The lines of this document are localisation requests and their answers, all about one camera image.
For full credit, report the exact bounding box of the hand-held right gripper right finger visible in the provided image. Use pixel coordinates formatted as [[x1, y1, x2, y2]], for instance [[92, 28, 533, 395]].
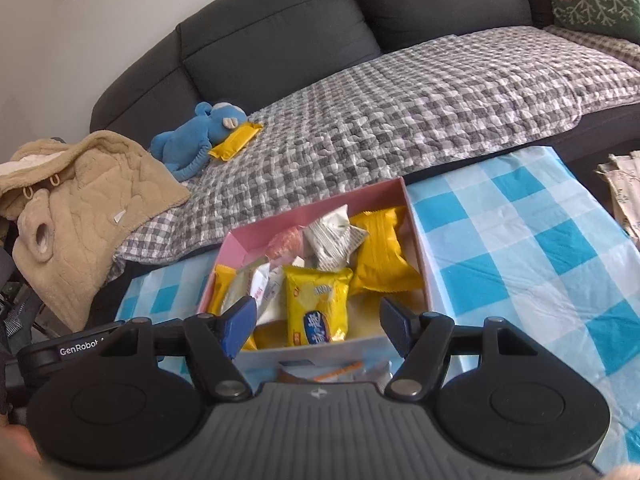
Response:
[[379, 297, 533, 401]]

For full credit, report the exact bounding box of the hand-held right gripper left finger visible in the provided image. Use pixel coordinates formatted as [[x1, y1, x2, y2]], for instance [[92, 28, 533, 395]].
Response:
[[102, 296, 258, 403]]

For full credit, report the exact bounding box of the yellow snack packet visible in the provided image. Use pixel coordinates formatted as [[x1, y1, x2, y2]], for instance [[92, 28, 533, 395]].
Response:
[[348, 205, 423, 297], [242, 320, 291, 351], [206, 264, 238, 316], [207, 121, 263, 162]]

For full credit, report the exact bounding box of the white packet with red label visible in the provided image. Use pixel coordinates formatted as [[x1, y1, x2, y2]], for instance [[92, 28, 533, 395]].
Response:
[[220, 257, 288, 326]]

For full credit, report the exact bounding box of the pink and white cardboard box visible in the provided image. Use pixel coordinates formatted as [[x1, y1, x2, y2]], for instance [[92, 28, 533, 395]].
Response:
[[196, 177, 436, 386]]

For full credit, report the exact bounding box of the yellow packet with blue label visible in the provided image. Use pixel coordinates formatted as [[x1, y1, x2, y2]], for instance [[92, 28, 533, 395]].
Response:
[[282, 265, 355, 347]]

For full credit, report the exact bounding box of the pink snack packet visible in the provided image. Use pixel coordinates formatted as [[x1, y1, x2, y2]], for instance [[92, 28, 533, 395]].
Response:
[[265, 225, 306, 266]]

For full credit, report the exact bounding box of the white nut snack packet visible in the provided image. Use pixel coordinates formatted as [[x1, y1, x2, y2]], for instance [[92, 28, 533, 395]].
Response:
[[302, 204, 368, 271]]

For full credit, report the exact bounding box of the dark cloth bag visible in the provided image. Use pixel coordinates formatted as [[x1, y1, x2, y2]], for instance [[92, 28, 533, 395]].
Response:
[[0, 240, 51, 361]]

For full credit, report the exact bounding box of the clear plastic snack packet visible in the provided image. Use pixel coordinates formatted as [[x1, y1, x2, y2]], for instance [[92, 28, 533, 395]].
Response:
[[277, 360, 391, 386]]

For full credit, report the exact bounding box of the beige fleece jacket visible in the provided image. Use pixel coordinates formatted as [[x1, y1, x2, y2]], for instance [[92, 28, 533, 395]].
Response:
[[0, 130, 192, 333]]

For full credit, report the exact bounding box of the blue checkered tablecloth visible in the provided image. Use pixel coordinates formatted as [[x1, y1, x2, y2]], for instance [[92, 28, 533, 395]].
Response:
[[115, 145, 640, 480]]

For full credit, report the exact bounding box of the blue plush toy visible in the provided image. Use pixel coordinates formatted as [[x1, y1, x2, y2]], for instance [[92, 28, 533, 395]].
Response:
[[150, 101, 248, 182]]

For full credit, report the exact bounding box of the grey checked blanket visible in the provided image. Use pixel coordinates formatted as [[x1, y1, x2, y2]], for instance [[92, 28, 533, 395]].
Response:
[[107, 25, 640, 281]]

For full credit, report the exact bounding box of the dark grey sofa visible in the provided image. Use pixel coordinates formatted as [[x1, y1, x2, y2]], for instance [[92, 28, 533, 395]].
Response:
[[89, 0, 640, 161]]

